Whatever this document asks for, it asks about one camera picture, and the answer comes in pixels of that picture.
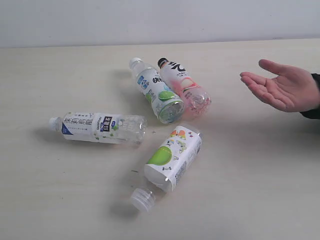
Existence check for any person's open hand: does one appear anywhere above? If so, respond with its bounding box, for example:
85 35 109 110
240 59 313 113

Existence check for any pink peach soda bottle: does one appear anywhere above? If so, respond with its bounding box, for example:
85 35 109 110
157 57 212 117

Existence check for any lime label clear bottle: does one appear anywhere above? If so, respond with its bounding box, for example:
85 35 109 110
129 57 185 124

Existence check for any butterfly label square bottle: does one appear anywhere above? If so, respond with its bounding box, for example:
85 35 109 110
130 123 202 212

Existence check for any jasmine oolong tea bottle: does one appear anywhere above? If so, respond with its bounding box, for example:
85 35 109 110
48 112 147 145

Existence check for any black sleeved forearm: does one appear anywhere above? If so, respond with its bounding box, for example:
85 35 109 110
300 73 320 120

